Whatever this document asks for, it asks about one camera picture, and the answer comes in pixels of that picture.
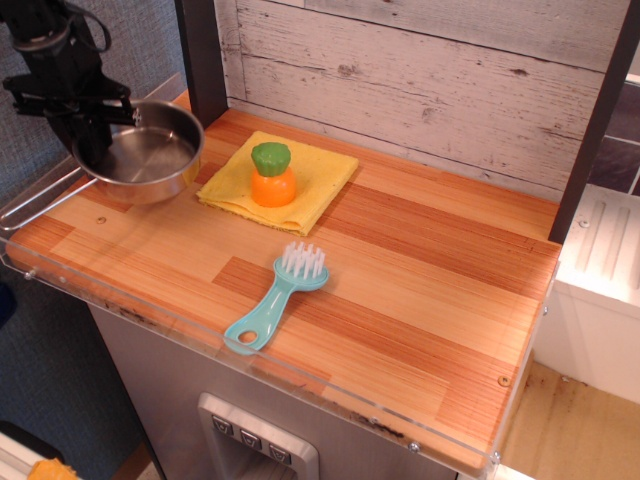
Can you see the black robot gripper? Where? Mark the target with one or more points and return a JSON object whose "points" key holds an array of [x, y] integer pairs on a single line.
{"points": [[65, 82]]}

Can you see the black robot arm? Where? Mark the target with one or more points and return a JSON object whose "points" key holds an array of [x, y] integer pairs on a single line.
{"points": [[30, 20]]}

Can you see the yellow folded cloth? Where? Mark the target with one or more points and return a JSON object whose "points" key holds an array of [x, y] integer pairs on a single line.
{"points": [[319, 176]]}

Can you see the clear acrylic left guard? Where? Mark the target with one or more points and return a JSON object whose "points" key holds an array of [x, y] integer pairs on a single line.
{"points": [[45, 190]]}

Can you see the orange toy carrot green top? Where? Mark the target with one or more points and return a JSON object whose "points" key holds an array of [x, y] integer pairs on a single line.
{"points": [[273, 182]]}

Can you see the teal brush with white bristles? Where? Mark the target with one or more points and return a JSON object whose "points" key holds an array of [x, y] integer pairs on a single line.
{"points": [[300, 268]]}

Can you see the grey cabinet with dispenser panel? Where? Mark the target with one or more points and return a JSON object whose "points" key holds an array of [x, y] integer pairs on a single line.
{"points": [[212, 414]]}

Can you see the orange object bottom left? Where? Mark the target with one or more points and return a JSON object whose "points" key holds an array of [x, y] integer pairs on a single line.
{"points": [[51, 469]]}

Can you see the dark left shelf post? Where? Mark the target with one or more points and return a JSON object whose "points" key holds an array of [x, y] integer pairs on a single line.
{"points": [[202, 57]]}

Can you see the dark shelf post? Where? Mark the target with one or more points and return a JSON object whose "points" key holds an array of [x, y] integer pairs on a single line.
{"points": [[605, 104], [202, 57]]}

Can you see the dark right shelf post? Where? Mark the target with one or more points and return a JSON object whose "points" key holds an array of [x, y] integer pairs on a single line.
{"points": [[605, 104]]}

